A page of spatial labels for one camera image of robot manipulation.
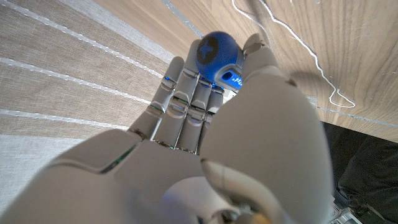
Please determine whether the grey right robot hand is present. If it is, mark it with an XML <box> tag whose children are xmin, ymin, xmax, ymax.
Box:
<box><xmin>0</xmin><ymin>32</ymin><xmax>335</xmax><ymax>224</ymax></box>

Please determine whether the beige striped backdrop cloth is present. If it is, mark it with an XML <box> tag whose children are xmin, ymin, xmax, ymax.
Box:
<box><xmin>0</xmin><ymin>0</ymin><xmax>177</xmax><ymax>214</ymax></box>

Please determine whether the blue black handled screwdriver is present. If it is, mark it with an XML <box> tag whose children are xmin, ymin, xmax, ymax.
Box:
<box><xmin>195</xmin><ymin>30</ymin><xmax>245</xmax><ymax>91</ymax></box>

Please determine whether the white string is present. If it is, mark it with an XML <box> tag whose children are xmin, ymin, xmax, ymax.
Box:
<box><xmin>231</xmin><ymin>0</ymin><xmax>356</xmax><ymax>109</ymax></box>

